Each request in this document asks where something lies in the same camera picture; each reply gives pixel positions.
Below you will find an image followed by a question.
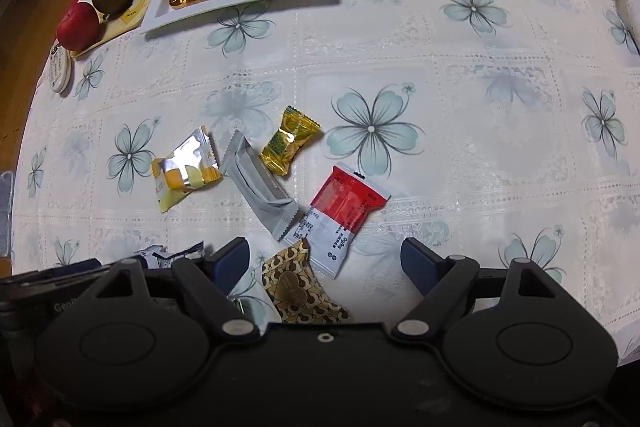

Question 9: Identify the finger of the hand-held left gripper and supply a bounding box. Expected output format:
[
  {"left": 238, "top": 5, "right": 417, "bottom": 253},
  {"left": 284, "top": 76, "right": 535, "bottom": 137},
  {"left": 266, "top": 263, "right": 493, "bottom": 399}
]
[{"left": 7, "top": 258, "right": 105, "bottom": 284}]

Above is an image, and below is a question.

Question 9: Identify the pale grey snack packet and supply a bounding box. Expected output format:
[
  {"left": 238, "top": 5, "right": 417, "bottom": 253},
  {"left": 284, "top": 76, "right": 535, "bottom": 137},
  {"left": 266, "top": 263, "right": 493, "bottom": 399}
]
[{"left": 220, "top": 131, "right": 301, "bottom": 242}]

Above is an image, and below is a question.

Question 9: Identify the brown heart print snack packet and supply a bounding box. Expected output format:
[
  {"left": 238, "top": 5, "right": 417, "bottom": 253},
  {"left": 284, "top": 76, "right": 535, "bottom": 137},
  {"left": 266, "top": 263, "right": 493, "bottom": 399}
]
[{"left": 261, "top": 238, "right": 351, "bottom": 324}]

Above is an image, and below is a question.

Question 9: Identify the white round container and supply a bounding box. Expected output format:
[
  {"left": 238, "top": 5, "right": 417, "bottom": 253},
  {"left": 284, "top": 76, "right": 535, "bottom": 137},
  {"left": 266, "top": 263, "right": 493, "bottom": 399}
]
[{"left": 49, "top": 42, "right": 75, "bottom": 95}]

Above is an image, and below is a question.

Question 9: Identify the red apple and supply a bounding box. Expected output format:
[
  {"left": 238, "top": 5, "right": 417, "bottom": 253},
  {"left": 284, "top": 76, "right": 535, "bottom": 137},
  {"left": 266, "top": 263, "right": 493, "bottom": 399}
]
[{"left": 56, "top": 2, "right": 101, "bottom": 51}]

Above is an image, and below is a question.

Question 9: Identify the yellow fruit tray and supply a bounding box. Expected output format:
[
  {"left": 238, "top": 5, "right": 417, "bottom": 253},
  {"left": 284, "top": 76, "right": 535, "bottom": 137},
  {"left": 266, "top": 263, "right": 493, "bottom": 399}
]
[{"left": 70, "top": 0, "right": 168, "bottom": 58}]

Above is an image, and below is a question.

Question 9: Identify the silver yellow snack packet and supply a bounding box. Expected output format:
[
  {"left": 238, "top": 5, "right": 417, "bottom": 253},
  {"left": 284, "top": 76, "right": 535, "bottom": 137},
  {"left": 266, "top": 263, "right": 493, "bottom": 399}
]
[{"left": 151, "top": 126, "right": 223, "bottom": 214}]

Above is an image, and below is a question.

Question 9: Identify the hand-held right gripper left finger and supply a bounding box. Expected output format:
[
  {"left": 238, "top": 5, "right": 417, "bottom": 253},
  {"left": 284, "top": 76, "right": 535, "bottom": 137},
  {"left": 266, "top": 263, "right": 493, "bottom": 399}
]
[{"left": 92, "top": 237, "right": 261, "bottom": 342}]

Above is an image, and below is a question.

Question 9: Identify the red white snack packet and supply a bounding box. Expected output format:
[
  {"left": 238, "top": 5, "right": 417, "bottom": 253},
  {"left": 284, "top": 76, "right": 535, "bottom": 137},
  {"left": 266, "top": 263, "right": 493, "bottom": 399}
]
[{"left": 283, "top": 163, "right": 392, "bottom": 280}]

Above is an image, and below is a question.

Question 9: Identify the white floral tablecloth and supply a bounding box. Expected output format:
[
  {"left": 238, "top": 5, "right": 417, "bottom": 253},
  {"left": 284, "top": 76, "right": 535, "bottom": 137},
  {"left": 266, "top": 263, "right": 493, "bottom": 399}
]
[{"left": 10, "top": 0, "right": 640, "bottom": 368}]

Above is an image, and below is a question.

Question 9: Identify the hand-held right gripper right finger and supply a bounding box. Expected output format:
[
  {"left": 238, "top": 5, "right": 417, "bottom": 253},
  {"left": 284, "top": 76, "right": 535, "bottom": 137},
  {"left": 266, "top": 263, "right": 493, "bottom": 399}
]
[{"left": 392, "top": 237, "right": 556, "bottom": 343}]

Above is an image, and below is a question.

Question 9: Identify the blue white snack packet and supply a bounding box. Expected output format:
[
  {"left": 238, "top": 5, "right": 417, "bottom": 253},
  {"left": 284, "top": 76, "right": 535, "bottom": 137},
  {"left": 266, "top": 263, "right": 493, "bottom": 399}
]
[{"left": 134, "top": 241, "right": 206, "bottom": 269}]

